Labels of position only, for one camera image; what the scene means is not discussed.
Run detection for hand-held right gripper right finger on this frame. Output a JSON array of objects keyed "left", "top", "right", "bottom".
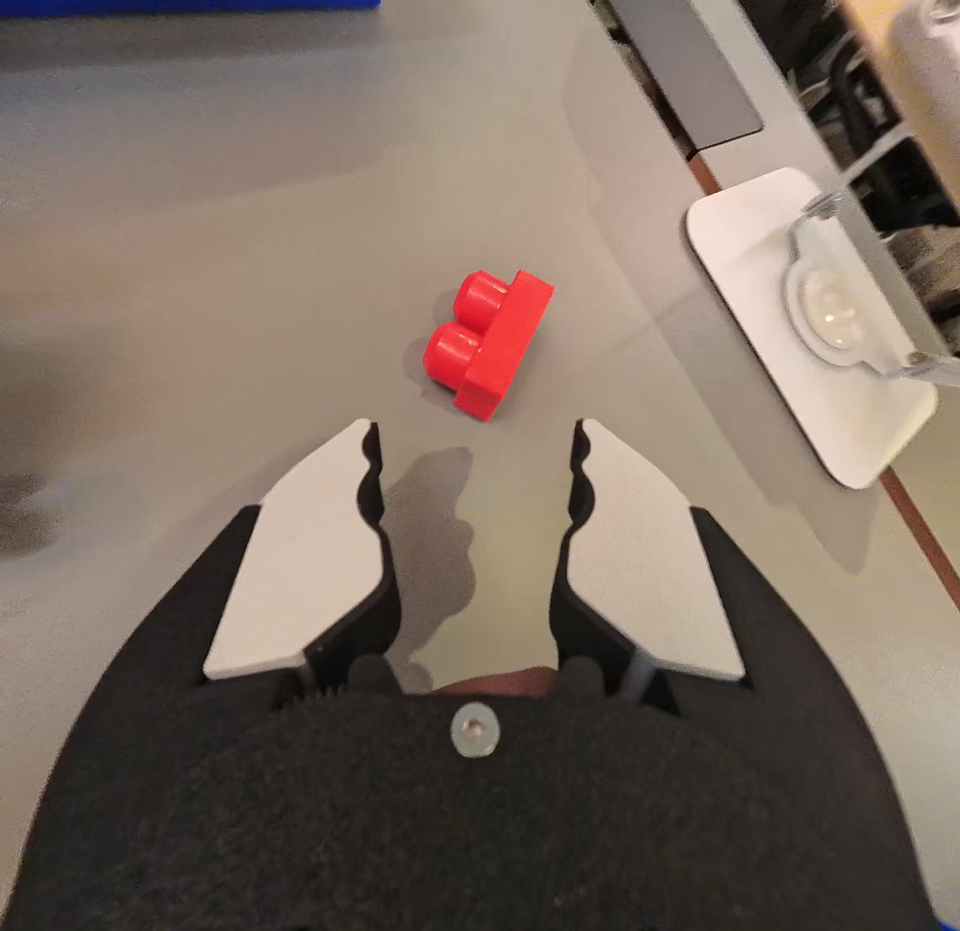
[{"left": 552, "top": 418, "right": 747, "bottom": 683}]

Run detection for red double toy block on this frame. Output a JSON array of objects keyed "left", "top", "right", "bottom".
[{"left": 422, "top": 270, "right": 556, "bottom": 422}]

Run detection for black inset table panel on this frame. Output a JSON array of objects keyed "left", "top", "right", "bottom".
[{"left": 588, "top": 0, "right": 765, "bottom": 152}]

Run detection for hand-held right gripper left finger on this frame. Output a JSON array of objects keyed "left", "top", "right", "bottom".
[{"left": 203, "top": 418, "right": 402, "bottom": 680}]

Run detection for white document stand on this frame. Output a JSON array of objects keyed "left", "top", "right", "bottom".
[{"left": 686, "top": 1, "right": 960, "bottom": 491}]

